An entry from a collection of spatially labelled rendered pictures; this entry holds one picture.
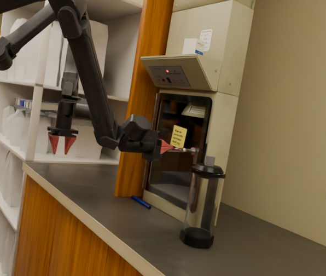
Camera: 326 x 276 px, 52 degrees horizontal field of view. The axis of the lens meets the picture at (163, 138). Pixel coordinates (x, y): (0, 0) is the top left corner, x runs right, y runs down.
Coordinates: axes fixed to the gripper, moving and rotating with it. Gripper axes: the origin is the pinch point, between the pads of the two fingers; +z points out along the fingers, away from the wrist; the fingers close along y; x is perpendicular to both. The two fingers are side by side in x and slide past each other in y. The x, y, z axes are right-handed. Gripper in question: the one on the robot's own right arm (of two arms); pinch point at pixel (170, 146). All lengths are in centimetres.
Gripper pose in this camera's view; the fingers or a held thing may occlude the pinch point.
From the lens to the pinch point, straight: 116.5
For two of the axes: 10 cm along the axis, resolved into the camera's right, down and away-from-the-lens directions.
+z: 7.8, 0.8, 6.2
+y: 1.6, -9.8, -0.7
